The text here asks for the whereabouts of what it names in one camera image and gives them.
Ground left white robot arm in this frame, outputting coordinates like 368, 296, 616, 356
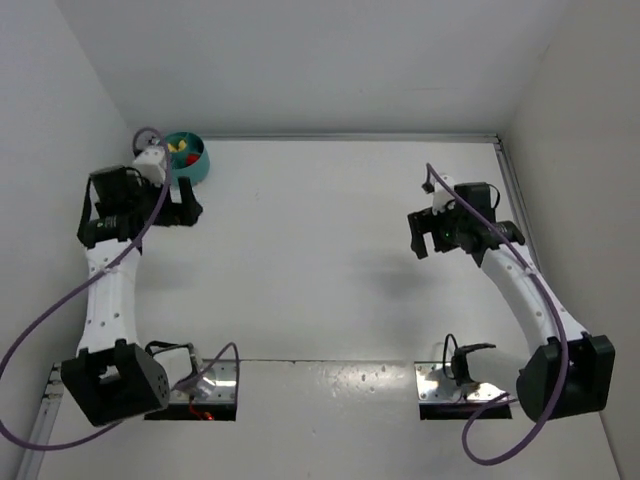
61, 166, 203, 427

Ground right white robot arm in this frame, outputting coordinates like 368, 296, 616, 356
408, 180, 615, 421

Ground teal divided round container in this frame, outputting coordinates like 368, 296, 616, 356
165, 132, 211, 187

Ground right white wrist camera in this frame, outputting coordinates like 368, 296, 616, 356
422, 172, 455, 215

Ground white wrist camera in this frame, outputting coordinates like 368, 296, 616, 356
422, 172, 455, 215
133, 146, 166, 186

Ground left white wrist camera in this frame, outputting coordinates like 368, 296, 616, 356
133, 146, 166, 186

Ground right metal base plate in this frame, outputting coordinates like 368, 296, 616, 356
414, 362, 504, 405

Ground metal base plate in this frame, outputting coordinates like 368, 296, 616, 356
414, 362, 504, 405
161, 360, 238, 404

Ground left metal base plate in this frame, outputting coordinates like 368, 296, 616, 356
161, 360, 238, 404

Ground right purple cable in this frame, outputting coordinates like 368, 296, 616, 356
424, 162, 574, 466

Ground purple cable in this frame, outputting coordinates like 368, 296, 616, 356
0, 127, 241, 453
424, 162, 574, 466

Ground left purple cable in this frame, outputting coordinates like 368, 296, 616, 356
0, 127, 241, 453

